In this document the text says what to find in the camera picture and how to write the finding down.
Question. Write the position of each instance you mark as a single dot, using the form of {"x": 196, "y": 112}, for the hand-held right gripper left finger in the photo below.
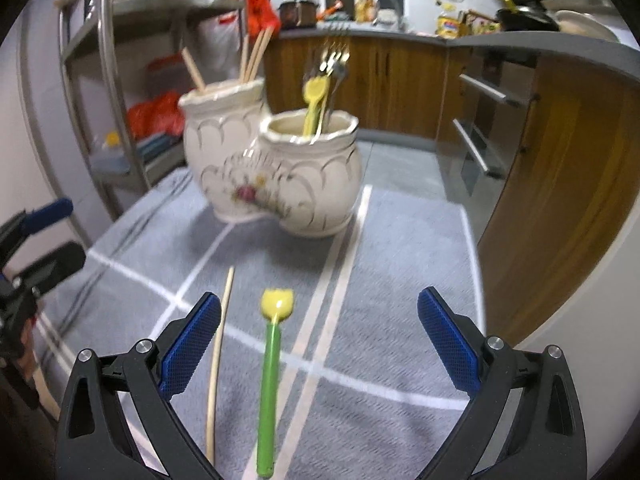
{"x": 192, "y": 345}

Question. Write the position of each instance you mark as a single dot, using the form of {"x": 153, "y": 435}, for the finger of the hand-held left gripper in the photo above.
{"x": 55, "y": 262}
{"x": 50, "y": 210}

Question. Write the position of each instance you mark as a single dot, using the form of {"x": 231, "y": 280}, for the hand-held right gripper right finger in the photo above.
{"x": 447, "y": 345}

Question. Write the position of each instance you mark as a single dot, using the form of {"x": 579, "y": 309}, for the cream ceramic double utensil holder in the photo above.
{"x": 310, "y": 185}

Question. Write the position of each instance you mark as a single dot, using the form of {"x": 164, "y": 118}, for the all yellow plastic spoon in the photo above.
{"x": 314, "y": 92}

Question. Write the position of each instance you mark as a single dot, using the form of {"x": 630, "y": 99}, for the gold fork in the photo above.
{"x": 326, "y": 62}

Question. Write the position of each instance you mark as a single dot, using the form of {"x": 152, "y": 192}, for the grey striped cloth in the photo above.
{"x": 390, "y": 310}

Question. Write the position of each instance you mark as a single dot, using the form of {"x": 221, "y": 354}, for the small yellow object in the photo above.
{"x": 111, "y": 140}

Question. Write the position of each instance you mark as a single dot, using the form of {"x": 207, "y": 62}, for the small red bag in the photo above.
{"x": 155, "y": 112}

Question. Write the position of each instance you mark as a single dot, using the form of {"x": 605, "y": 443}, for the metal shelf rack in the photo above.
{"x": 107, "y": 60}

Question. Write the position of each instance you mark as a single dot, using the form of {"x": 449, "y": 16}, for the red lid plastic jar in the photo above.
{"x": 165, "y": 77}

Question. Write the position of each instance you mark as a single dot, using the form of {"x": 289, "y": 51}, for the wooden cabinet side panel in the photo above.
{"x": 565, "y": 200}

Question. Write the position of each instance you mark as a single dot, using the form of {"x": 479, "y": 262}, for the built-in steel oven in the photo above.
{"x": 480, "y": 135}

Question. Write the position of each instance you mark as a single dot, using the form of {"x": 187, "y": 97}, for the white plastic bag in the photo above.
{"x": 222, "y": 50}

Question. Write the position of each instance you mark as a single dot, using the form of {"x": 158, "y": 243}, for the wooden kitchen cabinet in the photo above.
{"x": 390, "y": 90}

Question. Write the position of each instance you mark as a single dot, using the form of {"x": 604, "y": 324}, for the red plastic bag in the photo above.
{"x": 260, "y": 10}

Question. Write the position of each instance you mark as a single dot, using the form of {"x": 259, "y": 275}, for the silver fork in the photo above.
{"x": 342, "y": 67}

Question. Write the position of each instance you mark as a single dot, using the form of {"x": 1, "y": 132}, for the dark pressure cooker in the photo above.
{"x": 297, "y": 12}

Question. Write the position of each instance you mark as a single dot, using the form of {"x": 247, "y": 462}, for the grey kitchen countertop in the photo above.
{"x": 550, "y": 42}

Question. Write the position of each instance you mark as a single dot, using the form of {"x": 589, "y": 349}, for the yellow oil bottle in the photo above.
{"x": 447, "y": 25}

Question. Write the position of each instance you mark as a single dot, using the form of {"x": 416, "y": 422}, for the black wok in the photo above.
{"x": 525, "y": 20}

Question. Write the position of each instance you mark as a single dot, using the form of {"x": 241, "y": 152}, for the chrome faucet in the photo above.
{"x": 398, "y": 10}

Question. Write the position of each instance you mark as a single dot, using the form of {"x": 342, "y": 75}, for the amber bottle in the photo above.
{"x": 365, "y": 9}

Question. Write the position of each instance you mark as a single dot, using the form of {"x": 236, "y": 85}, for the orange kitchen tool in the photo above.
{"x": 332, "y": 8}

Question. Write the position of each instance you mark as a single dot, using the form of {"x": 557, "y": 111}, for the white pot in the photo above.
{"x": 585, "y": 25}

